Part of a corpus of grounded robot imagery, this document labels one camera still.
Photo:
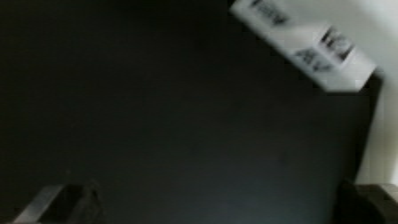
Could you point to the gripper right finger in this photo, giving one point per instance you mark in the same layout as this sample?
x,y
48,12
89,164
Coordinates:
x,y
364,205

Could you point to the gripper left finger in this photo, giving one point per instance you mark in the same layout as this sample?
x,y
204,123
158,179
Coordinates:
x,y
66,204

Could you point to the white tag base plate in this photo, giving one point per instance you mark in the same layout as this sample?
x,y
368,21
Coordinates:
x,y
309,42

